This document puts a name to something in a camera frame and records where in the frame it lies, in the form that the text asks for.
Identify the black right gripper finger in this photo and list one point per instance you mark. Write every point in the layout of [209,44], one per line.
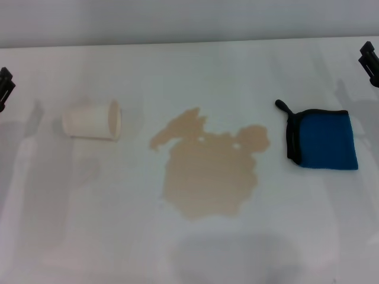
[371,63]

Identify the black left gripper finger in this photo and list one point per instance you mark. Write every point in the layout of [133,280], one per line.
[5,85]

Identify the blue rag with black trim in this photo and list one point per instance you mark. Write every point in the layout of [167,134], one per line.
[325,142]

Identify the white paper cup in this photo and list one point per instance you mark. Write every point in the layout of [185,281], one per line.
[89,122]

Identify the brown water stain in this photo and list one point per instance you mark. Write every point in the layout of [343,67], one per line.
[207,171]

